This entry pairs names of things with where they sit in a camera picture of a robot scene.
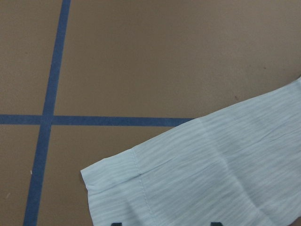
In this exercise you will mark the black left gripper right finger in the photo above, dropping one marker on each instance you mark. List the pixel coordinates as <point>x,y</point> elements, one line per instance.
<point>216,224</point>

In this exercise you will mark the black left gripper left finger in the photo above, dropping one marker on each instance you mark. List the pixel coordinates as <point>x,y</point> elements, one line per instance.
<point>116,224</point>

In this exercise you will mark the light blue button-up shirt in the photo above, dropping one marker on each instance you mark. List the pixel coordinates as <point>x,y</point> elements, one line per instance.
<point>239,166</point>

